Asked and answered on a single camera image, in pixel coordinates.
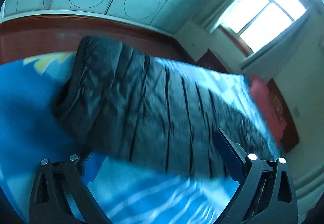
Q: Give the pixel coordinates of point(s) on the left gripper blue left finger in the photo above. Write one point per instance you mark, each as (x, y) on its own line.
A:
(91, 165)

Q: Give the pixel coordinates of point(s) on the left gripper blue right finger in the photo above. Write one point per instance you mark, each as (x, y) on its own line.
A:
(232, 155)

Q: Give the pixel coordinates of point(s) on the black quilted puffer jacket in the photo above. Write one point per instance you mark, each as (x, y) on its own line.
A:
(125, 104)

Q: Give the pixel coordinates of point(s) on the dark wooden headboard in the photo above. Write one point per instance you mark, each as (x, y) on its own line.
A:
(290, 137)

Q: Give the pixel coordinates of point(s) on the blue patterned bedspread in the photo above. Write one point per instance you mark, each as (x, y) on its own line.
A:
(126, 193)

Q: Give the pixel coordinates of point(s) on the small brown embroidered cushion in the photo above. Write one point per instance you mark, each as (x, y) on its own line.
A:
(276, 106)

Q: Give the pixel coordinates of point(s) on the red pillow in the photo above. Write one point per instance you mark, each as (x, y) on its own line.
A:
(261, 94)

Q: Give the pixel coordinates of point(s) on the wooden nightstand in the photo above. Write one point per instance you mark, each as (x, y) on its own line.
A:
(211, 62)

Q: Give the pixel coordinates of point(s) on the left window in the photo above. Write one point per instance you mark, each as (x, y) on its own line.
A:
(255, 23)

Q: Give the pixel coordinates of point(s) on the red wooden bed frame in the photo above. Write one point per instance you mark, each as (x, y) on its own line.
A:
(40, 34)

